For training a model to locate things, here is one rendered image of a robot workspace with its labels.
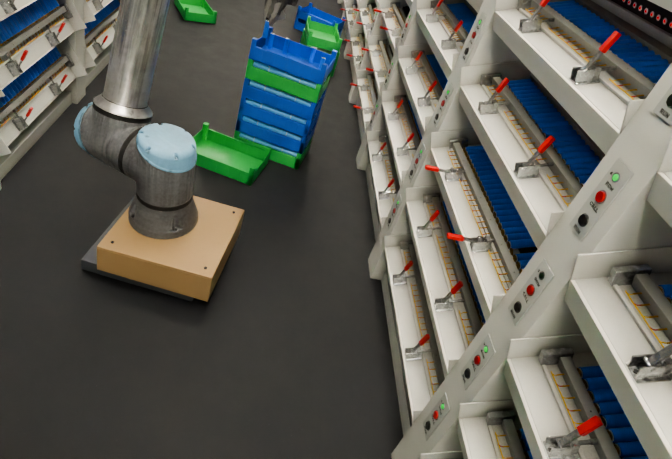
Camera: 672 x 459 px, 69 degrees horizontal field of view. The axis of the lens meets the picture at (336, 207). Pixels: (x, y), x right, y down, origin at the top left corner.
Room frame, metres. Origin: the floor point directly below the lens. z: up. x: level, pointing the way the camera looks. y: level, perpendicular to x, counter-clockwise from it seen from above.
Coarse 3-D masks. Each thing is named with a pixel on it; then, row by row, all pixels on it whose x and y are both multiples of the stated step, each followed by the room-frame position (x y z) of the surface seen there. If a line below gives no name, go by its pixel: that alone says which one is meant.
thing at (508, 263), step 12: (456, 144) 1.26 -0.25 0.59; (456, 156) 1.22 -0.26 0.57; (468, 168) 1.14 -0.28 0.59; (468, 180) 1.09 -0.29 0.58; (480, 192) 1.04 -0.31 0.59; (480, 204) 0.99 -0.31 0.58; (480, 216) 0.96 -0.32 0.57; (492, 216) 0.95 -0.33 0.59; (492, 228) 0.91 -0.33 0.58; (504, 240) 0.87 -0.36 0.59; (504, 252) 0.83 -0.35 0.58; (504, 264) 0.81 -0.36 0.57; (516, 276) 0.77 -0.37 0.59; (504, 288) 0.75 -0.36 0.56
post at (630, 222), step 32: (640, 128) 0.66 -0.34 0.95; (608, 160) 0.68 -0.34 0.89; (640, 160) 0.63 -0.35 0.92; (640, 192) 0.60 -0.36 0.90; (608, 224) 0.61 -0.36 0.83; (640, 224) 0.61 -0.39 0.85; (544, 256) 0.67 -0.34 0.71; (576, 256) 0.61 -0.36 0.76; (512, 288) 0.68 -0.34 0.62; (512, 320) 0.64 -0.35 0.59; (544, 320) 0.60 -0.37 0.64; (448, 384) 0.67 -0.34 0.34; (480, 384) 0.61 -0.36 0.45; (448, 416) 0.62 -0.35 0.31; (416, 448) 0.63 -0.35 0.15; (448, 448) 0.61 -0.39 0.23
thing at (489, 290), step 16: (432, 144) 1.28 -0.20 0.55; (448, 144) 1.29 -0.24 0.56; (464, 144) 1.28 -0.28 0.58; (480, 144) 1.30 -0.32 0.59; (432, 160) 1.25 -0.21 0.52; (448, 160) 1.21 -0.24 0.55; (448, 192) 1.07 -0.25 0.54; (448, 208) 1.04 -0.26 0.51; (464, 208) 1.01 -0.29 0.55; (464, 224) 0.95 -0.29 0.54; (480, 224) 0.95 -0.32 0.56; (464, 256) 0.88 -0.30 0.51; (480, 256) 0.84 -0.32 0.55; (512, 256) 0.85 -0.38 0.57; (480, 272) 0.80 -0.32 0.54; (496, 272) 0.80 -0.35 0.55; (480, 288) 0.76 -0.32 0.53; (496, 288) 0.76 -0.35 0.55; (480, 304) 0.75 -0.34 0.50; (496, 304) 0.69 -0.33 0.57
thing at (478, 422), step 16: (512, 400) 0.61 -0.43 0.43; (464, 416) 0.60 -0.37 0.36; (480, 416) 0.60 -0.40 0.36; (496, 416) 0.59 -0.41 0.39; (512, 416) 0.60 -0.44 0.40; (464, 432) 0.57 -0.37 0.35; (480, 432) 0.57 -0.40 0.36; (496, 432) 0.58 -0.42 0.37; (512, 432) 0.57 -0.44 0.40; (464, 448) 0.55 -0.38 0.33; (480, 448) 0.54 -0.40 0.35; (496, 448) 0.54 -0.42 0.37; (512, 448) 0.54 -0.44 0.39; (528, 448) 0.55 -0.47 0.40
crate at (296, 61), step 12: (276, 36) 1.97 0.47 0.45; (252, 48) 1.78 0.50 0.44; (264, 48) 1.92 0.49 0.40; (276, 48) 1.97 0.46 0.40; (288, 48) 1.97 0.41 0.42; (300, 48) 1.97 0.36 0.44; (264, 60) 1.78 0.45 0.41; (276, 60) 1.78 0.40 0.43; (288, 60) 1.78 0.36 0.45; (300, 60) 1.93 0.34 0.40; (288, 72) 1.78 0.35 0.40; (300, 72) 1.78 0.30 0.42; (312, 72) 1.78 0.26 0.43; (324, 72) 1.78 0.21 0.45
